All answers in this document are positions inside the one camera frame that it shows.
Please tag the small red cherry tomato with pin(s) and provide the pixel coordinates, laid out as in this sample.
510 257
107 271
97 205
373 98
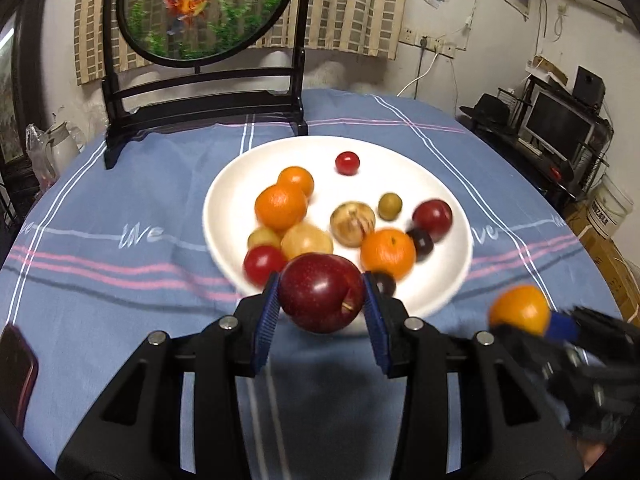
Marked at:
347 163

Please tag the small yellow-green fruit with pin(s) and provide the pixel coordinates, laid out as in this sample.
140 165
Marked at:
389 206

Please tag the framed picture on wall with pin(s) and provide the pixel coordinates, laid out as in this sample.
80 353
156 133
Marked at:
9 132

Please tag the white kettle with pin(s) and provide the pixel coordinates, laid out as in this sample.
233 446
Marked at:
62 143

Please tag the yellow round pear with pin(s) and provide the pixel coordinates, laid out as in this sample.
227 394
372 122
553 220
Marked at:
303 238

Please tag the dark purple plum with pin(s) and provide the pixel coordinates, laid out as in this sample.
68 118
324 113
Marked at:
422 242

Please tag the round goldfish screen on stand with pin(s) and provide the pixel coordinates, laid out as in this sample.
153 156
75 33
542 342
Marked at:
125 125

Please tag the white bucket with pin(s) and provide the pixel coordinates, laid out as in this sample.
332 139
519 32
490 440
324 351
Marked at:
608 207

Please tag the beige checked curtain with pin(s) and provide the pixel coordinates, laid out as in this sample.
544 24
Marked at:
190 28

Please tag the blue striped tablecloth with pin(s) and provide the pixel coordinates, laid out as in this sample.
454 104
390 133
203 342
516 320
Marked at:
109 255

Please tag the striped pepino melon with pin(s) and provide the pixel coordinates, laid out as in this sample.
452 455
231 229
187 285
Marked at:
351 223

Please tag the computer monitor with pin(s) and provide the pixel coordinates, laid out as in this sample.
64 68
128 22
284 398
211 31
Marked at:
557 124

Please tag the small dark plum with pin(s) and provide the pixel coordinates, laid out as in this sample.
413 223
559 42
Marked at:
384 283

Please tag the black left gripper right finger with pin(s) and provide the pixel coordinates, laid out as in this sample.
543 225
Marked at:
470 411

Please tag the small orange tangerine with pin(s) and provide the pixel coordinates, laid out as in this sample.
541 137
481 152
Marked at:
298 176

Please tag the white oval plate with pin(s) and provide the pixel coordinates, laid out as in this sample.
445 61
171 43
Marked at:
228 215

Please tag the large dark red plum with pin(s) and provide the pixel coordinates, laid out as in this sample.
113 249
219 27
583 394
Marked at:
321 293

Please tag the yellow-orange persimmon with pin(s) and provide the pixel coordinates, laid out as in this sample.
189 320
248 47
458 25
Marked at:
524 307

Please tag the large orange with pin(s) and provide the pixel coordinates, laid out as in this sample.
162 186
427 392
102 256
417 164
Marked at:
390 251

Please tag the small green-yellow fruit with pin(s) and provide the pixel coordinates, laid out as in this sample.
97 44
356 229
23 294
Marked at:
263 236

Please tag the smartphone in maroon case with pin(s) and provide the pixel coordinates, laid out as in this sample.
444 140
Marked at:
18 374

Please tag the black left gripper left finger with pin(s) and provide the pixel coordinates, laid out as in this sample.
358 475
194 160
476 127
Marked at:
132 431

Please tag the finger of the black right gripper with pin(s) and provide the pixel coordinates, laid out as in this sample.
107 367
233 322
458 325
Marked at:
561 328

